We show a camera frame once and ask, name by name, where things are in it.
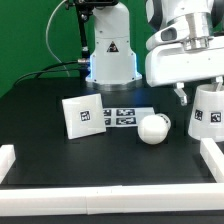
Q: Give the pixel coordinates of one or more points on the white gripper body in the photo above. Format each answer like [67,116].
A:
[170,64]

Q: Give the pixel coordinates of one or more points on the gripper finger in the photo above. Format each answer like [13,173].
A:
[179,90]
[217,83]

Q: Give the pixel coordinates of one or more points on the white lamp shade with markers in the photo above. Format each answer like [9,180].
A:
[207,117]

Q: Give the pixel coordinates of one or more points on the white lamp bulb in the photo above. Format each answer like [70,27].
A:
[153,129]

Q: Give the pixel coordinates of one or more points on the white square lamp base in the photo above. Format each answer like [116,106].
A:
[84,116]

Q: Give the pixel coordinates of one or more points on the marker sheet on table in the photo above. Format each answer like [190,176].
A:
[125,117]

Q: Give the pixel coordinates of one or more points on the white right fence bar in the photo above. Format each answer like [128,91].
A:
[213,157]

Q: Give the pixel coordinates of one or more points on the white fence bar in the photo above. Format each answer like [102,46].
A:
[213,157]
[114,199]
[7,158]

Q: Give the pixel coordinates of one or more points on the white front fence bar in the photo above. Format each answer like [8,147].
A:
[114,199]

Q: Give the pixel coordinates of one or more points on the white left fence bar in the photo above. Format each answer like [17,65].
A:
[7,158]

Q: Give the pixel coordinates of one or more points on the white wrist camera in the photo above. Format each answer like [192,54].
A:
[166,36]

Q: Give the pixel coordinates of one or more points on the black camera stand pole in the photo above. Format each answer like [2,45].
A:
[82,30]

